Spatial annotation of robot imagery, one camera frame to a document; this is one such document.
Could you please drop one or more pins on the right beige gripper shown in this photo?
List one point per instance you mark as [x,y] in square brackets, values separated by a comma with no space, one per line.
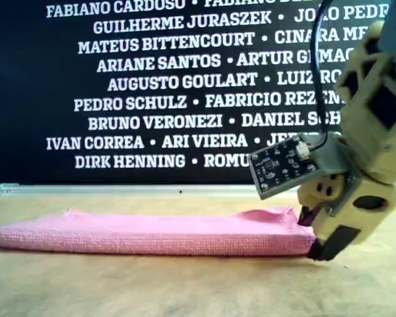
[371,165]

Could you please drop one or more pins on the pink microfibre cloth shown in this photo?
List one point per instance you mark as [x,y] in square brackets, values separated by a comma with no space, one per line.
[151,234]

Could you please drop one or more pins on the brown felt table cover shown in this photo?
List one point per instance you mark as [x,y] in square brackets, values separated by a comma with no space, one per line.
[151,287]

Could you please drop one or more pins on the black banner white names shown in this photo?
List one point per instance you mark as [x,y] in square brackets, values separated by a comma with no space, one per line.
[36,82]

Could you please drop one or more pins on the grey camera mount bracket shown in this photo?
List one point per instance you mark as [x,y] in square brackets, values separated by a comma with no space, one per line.
[331,155]

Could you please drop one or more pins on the aluminium frame rail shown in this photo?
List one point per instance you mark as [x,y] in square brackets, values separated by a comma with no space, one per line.
[118,191]

